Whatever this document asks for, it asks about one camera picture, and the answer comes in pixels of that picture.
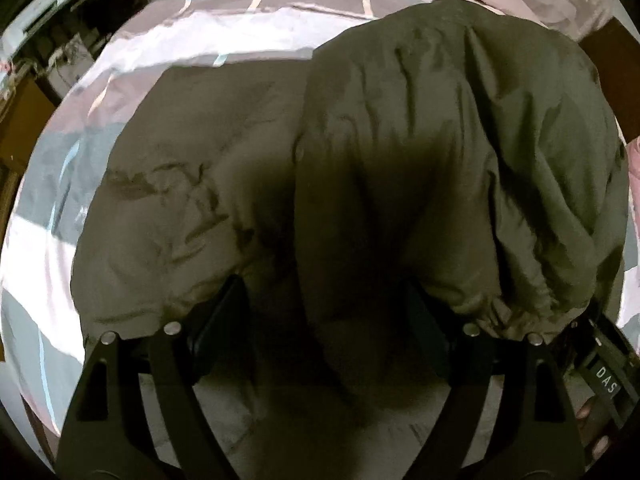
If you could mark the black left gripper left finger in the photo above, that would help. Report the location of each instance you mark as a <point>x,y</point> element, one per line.
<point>106,434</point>

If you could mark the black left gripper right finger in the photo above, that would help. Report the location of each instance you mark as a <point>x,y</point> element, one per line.
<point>535,434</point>

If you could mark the olive green puffer jacket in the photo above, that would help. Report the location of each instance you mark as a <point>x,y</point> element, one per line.
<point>441,166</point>

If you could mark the person's right hand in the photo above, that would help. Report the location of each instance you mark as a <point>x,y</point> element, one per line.
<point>592,434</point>

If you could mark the folded pink blanket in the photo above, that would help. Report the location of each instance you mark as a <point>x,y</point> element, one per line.
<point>633,157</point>

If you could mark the dark wooden headboard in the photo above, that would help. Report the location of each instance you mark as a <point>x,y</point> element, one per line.
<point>615,53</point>

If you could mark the brown wooden cabinet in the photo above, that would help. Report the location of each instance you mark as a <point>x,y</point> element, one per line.
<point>23,116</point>

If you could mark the white printer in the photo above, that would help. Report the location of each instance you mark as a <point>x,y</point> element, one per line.
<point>15,34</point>

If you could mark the patterned pink grey bed duvet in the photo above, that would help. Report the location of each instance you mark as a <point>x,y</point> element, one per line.
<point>40,324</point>

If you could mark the black computer desk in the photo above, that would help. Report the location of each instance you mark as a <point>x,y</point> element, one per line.
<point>92,22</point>

